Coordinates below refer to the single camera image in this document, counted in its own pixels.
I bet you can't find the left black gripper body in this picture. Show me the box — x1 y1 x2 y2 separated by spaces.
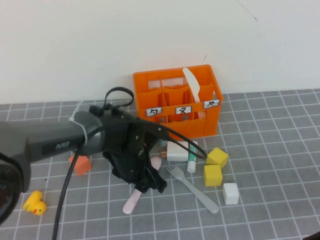
102 124 161 185

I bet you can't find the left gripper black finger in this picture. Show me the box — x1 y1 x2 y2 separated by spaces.
149 172 168 193
132 177 151 195

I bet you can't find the pink plastic spoon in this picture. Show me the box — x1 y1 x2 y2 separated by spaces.
121 156 163 215

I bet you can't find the grey plastic fork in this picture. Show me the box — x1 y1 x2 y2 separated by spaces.
164 164 220 214

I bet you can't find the white plastic knife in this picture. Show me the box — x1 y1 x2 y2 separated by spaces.
182 67 207 120

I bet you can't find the orange plastic cutlery holder crate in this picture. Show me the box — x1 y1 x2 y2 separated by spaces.
132 64 224 145

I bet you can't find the white charger plug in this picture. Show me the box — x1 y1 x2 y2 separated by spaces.
160 141 190 162

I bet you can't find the white green lip balm tube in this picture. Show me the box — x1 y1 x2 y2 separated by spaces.
186 140 199 174

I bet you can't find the orange foam cube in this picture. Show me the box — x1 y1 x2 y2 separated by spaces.
68 154 93 177

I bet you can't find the white zip tie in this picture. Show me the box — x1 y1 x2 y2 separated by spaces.
69 101 89 149

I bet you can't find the yellow foam cube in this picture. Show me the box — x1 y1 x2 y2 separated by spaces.
203 164 224 187
206 147 229 168

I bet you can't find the white foam cube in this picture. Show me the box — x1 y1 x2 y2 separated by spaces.
222 182 240 206

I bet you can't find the yellow rubber duck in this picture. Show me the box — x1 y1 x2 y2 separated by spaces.
22 190 48 216

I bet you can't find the grey grid table mat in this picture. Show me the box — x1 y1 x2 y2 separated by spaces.
0 89 320 240

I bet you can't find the left thick black cable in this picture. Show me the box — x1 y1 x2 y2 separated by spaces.
51 121 208 240

